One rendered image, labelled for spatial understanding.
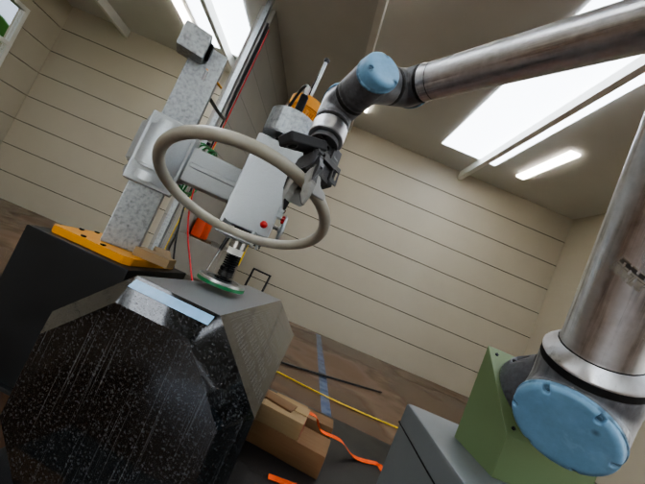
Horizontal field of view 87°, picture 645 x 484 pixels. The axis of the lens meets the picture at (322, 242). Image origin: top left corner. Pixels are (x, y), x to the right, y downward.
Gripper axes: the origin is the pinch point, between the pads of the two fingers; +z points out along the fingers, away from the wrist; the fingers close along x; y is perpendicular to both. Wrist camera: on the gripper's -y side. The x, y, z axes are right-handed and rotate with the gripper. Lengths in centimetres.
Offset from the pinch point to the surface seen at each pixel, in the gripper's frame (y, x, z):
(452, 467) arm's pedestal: 44, -21, 38
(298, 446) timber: 132, 101, 53
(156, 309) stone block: 8, 62, 23
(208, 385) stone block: 27, 46, 39
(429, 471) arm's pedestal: 49, -15, 41
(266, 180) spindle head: 23, 61, -44
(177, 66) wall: -5, 568, -476
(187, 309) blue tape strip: 15, 57, 20
